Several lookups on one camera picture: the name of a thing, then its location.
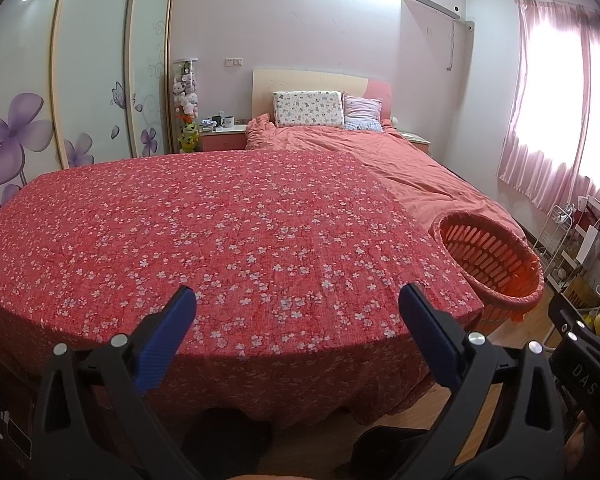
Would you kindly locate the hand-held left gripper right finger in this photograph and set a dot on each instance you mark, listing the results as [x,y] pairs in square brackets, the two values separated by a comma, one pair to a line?
[430,340]

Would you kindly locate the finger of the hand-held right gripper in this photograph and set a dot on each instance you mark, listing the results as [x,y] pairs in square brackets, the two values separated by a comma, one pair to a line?
[580,325]

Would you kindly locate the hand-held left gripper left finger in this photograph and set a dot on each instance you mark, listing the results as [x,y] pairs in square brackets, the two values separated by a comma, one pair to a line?
[165,340]

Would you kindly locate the orange plastic basket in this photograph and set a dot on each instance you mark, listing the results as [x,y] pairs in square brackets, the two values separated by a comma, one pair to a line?
[495,265]

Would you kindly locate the person's right hand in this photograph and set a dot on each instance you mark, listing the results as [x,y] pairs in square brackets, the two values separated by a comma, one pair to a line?
[577,440]

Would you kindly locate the white paper bag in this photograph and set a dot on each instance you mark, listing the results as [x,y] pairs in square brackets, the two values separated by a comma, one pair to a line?
[591,246]

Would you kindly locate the red floral blanket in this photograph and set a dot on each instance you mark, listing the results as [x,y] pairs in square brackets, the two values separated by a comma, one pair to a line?
[205,250]

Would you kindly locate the black slipper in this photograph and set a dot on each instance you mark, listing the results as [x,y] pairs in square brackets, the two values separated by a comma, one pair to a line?
[390,450]

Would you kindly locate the pink duvet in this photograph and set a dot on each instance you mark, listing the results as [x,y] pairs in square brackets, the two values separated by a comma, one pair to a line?
[390,170]

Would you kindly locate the dark printed box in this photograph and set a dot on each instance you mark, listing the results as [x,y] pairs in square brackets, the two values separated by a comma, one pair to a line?
[2,420]

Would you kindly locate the pink bedside table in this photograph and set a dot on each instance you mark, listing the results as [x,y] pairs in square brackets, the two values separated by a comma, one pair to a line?
[415,139]

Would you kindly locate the pink nightstand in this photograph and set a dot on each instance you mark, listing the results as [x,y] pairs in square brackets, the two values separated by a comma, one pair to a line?
[222,141]

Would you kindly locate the pink curtain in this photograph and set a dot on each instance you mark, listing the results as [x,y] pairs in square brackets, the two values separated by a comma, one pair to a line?
[535,120]

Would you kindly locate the white mug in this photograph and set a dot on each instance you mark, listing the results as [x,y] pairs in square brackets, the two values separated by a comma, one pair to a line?
[228,121]

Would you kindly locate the clear tube of plush toys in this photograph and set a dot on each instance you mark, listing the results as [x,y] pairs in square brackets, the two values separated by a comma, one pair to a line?
[186,105]

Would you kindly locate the pink striped pillow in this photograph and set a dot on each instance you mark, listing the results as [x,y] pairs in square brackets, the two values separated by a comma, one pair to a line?
[362,112]

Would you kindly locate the floral white pillow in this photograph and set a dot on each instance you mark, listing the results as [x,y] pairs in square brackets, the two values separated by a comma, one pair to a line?
[307,109]

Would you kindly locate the wardrobe with purple flowers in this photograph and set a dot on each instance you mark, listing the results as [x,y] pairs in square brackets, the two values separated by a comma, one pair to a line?
[85,70]

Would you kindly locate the beige pink headboard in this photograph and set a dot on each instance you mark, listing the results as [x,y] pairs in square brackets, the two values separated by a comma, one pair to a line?
[305,80]

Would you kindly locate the white wall socket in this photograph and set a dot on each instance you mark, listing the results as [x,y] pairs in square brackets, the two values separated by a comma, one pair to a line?
[234,62]

